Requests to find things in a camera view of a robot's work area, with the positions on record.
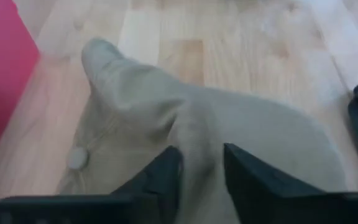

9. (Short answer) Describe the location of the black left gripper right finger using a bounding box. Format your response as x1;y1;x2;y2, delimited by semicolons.
223;142;358;224

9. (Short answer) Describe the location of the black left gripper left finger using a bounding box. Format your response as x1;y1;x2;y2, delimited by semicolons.
0;145;185;224

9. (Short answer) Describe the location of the beige cap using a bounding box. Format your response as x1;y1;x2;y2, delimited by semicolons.
56;37;350;224

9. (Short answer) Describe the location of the pink translucent plastic bin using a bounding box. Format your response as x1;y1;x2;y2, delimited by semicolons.
0;0;40;179

